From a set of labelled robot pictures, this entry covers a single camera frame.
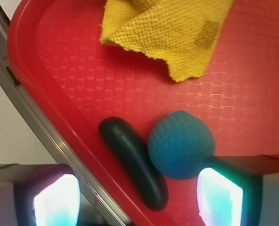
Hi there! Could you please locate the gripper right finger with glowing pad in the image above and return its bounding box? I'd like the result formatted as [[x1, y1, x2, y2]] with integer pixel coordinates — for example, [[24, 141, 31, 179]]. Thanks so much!
[[197, 154, 279, 226]]

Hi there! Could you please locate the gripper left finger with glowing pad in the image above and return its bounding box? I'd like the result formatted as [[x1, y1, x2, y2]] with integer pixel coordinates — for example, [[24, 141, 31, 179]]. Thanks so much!
[[0, 164, 81, 226]]

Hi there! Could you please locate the dark green plastic pickle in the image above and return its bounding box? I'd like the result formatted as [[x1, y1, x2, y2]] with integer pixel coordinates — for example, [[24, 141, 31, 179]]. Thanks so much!
[[98, 117, 169, 211]]

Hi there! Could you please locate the blue dimpled ball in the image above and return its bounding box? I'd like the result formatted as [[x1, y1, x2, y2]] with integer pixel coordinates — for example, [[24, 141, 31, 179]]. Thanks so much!
[[148, 111, 215, 180]]

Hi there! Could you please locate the red plastic tray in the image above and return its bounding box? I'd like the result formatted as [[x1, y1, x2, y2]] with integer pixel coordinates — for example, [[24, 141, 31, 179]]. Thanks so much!
[[8, 0, 279, 226]]

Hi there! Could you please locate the yellow woven cloth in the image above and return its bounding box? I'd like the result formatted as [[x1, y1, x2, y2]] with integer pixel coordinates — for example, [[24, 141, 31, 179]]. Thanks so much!
[[100, 0, 233, 82]]

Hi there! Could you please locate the silver metal edge rail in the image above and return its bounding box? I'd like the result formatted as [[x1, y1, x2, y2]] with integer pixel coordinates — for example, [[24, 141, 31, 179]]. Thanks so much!
[[0, 0, 133, 226]]

